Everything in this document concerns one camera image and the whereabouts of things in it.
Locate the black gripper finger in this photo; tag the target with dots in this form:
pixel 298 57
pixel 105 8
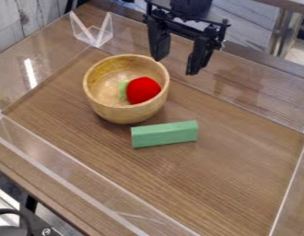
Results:
pixel 158 39
pixel 199 56

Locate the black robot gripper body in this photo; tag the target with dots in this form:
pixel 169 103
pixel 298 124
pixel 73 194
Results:
pixel 187 18

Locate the red plush strawberry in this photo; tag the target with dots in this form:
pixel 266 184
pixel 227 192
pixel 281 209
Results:
pixel 138 90

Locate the wooden bowl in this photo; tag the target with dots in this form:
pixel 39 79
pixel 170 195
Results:
pixel 99 85

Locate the metal table leg background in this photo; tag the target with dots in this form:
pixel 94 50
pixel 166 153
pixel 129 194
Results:
pixel 283 33

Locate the green rectangular block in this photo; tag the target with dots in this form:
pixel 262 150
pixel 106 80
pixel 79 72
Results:
pixel 163 134

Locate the black table leg clamp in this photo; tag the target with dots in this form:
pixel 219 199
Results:
pixel 18 221

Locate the clear acrylic corner bracket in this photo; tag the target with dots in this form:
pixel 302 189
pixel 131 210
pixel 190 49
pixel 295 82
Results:
pixel 94 36

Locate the clear acrylic tray wall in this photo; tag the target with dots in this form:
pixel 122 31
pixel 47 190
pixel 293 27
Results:
pixel 98 207

